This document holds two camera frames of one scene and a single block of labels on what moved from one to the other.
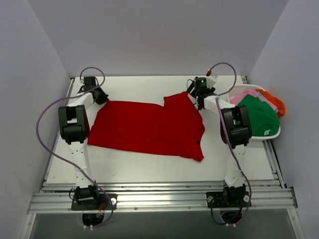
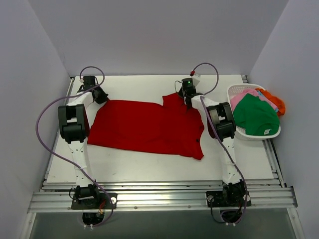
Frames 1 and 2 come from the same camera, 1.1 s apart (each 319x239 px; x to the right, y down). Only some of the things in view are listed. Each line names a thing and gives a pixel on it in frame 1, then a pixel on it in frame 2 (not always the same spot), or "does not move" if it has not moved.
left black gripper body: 101,96 does not move
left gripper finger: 99,96 does not move
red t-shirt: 175,128 does not move
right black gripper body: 193,90 -> 187,97
